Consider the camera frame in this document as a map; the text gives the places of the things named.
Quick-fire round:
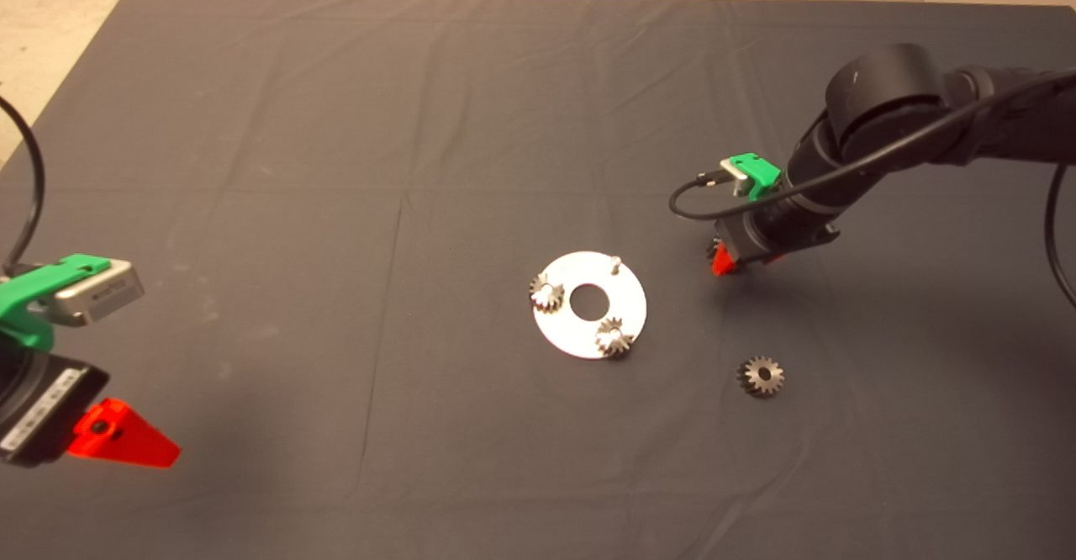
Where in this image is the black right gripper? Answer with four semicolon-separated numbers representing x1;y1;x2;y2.
710;207;841;277

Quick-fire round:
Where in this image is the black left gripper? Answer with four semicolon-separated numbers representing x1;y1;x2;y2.
0;354;182;469

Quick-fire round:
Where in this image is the smaller steel gear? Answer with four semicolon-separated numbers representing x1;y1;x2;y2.
737;356;785;399

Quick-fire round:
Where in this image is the small steel gear on pin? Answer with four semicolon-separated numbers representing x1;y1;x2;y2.
594;317;636;359
529;273;566;314

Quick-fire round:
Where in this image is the round metal plate with hole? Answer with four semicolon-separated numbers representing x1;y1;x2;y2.
530;251;648;360

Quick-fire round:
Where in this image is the dark grey table cloth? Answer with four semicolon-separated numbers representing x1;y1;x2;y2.
0;0;1076;560

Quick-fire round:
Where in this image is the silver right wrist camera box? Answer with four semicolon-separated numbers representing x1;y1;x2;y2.
720;159;753;198

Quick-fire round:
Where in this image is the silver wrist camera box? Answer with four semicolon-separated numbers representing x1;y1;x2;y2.
50;259;145;328
720;159;753;198

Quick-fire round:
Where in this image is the green right camera mount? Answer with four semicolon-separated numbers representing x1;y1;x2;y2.
727;153;783;202

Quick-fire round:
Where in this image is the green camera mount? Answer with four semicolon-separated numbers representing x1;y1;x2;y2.
727;153;783;202
0;254;113;351

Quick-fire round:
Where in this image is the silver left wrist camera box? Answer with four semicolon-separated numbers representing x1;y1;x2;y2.
50;259;145;328

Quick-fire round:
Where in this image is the green left camera mount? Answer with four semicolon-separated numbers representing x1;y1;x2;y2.
0;254;113;351

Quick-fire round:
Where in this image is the black left camera cable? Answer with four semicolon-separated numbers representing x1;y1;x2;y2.
0;96;45;279

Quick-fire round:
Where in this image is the black camera cable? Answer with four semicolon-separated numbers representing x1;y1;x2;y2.
0;96;45;279
669;68;1076;309

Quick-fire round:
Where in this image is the black right camera cable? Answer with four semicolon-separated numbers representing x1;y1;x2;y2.
669;68;1076;309

